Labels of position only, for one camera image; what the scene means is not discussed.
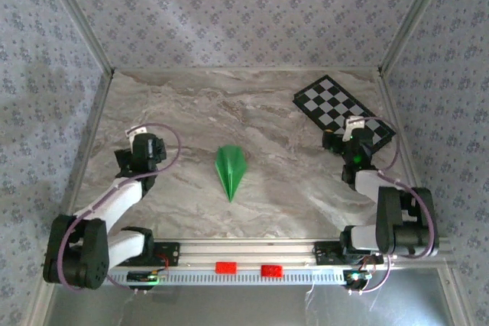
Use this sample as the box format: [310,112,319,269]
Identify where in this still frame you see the grey slotted cable duct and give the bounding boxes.
[106,269,345,286]

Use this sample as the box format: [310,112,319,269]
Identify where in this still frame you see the green paper sheet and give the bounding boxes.
[215,144,248,203]

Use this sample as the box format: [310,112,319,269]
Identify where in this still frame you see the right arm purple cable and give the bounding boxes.
[358,115,439,297]

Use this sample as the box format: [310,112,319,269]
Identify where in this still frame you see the red toy brick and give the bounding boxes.
[261,264,285,279]
[215,261,238,275]

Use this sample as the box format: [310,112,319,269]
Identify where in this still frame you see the black white chessboard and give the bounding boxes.
[292,74,397,151]

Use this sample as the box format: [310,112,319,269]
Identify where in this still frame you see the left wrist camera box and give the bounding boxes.
[131,133,168,170]

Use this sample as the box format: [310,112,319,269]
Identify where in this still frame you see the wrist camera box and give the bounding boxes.
[343,127,377,167]
[131,133,168,170]

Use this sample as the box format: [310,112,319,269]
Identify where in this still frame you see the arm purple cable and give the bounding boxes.
[57,122,181,296]
[358,115,439,297]

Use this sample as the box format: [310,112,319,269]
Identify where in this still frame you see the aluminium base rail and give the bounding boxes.
[40,237,458,269]

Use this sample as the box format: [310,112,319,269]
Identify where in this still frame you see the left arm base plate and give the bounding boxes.
[152,240,180,268]

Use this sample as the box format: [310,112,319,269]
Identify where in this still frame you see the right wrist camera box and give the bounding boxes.
[343,127,377,167]

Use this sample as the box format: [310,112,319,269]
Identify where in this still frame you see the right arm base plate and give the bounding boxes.
[313,240,385,266]

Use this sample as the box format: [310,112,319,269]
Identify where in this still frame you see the aluminium frame upright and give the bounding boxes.
[377,0,454,77]
[40,0,115,77]

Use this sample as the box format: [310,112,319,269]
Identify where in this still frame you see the aluminium side rail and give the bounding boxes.
[57,72,115,239]
[376,69,436,237]

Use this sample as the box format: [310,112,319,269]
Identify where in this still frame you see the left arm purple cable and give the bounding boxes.
[57,122,181,296]

